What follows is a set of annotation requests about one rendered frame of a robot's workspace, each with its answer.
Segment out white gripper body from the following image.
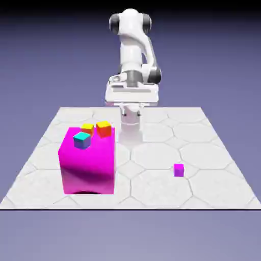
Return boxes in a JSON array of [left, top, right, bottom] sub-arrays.
[[105, 81, 160, 107]]

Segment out small orange cube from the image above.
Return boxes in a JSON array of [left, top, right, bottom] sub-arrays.
[[95, 120, 113, 139]]

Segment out small yellow cube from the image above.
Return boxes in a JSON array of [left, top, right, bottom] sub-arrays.
[[81, 123, 95, 136]]

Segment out small cyan cube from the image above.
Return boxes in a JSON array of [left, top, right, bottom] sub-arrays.
[[73, 131, 91, 150]]

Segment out small purple cube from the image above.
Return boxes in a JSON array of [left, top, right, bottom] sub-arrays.
[[173, 163, 185, 177]]

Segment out large magenta box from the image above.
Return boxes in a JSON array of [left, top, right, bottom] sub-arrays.
[[58, 126, 116, 195]]

